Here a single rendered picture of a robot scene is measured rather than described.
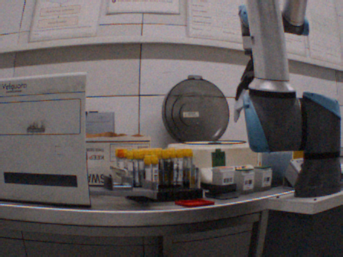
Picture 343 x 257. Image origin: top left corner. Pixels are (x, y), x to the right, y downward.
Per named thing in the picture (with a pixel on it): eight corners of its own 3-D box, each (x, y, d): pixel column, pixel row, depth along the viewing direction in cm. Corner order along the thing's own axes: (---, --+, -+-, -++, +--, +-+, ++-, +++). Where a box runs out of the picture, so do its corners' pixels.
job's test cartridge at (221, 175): (220, 193, 151) (221, 168, 151) (210, 192, 155) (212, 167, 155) (233, 191, 153) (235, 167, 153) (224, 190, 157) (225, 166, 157)
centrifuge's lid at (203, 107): (164, 73, 199) (156, 77, 207) (167, 155, 197) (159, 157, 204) (227, 76, 206) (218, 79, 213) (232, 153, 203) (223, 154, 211)
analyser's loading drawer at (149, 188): (76, 198, 130) (73, 176, 130) (68, 193, 136) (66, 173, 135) (157, 199, 139) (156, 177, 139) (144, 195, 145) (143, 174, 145)
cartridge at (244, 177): (241, 194, 155) (243, 170, 155) (232, 193, 159) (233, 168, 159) (253, 193, 157) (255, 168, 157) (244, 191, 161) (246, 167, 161)
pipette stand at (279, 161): (267, 188, 164) (270, 153, 164) (257, 187, 170) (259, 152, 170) (292, 183, 168) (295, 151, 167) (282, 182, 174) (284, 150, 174)
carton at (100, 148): (73, 190, 158) (70, 135, 158) (50, 177, 184) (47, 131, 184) (153, 191, 169) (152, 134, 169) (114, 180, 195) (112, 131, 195)
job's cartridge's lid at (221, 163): (212, 148, 155) (210, 148, 156) (213, 167, 155) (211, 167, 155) (225, 148, 157) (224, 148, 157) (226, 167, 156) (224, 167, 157)
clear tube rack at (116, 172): (127, 196, 154) (125, 169, 154) (112, 192, 163) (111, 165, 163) (200, 193, 164) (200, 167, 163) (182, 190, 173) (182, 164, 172)
